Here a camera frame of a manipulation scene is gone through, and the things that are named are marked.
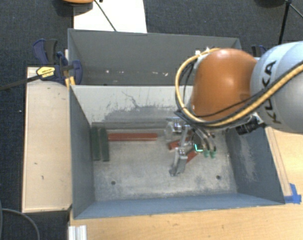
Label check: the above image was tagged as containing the grey metal bin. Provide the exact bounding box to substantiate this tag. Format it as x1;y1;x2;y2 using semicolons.
67;28;286;220

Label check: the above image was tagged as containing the red-brown flat block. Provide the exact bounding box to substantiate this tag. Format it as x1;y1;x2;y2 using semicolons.
167;138;200;164
107;132;159;143

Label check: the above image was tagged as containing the black cylinder on white bracket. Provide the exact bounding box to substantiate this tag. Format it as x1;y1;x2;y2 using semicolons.
234;116;267;136

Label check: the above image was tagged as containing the dark green flat block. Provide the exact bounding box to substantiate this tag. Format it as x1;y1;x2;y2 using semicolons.
99;127;111;163
90;126;102;161

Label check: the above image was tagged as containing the pale wood flat board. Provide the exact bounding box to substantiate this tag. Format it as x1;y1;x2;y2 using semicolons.
21;66;74;214

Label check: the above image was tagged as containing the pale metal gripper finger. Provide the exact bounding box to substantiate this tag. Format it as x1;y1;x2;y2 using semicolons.
169;147;182;177
177;149;189;174

